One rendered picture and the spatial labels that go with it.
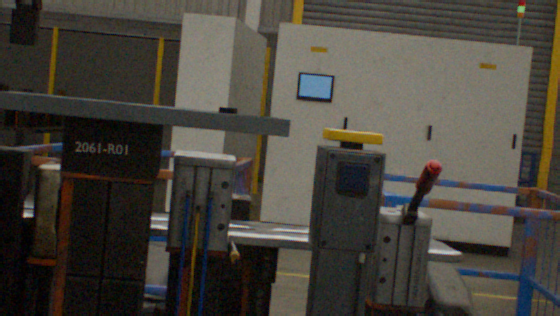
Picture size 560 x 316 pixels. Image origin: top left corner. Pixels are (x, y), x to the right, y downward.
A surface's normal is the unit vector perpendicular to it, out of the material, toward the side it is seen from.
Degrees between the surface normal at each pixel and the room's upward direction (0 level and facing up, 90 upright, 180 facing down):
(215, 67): 90
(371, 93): 90
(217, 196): 90
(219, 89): 90
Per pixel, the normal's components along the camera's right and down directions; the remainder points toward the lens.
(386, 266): 0.08, 0.06
